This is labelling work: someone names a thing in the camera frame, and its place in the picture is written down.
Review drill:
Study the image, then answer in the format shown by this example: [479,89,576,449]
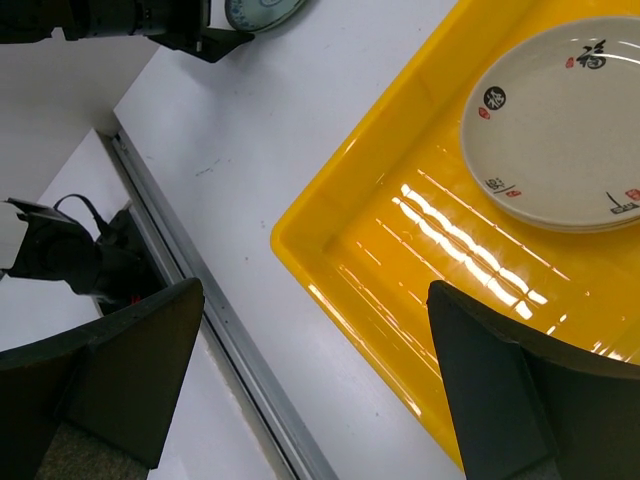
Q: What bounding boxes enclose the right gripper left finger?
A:
[1,278,205,479]

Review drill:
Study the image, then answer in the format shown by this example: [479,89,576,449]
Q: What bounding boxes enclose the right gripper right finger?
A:
[427,281,639,479]

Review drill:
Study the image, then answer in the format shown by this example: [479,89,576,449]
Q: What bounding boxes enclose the cream plate black brushstroke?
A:
[492,200,639,233]
[460,16,639,226]

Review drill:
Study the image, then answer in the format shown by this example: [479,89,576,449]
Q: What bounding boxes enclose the blue white patterned plate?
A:
[224,0,307,33]

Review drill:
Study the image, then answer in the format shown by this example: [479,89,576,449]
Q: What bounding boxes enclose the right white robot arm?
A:
[1,199,639,479]

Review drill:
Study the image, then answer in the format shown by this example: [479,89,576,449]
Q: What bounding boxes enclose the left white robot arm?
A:
[1,0,255,63]

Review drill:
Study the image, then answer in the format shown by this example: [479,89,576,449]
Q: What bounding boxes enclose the yellow plastic bin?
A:
[271,1,639,462]

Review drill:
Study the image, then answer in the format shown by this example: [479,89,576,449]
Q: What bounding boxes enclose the aluminium front rail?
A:
[99,131,336,479]

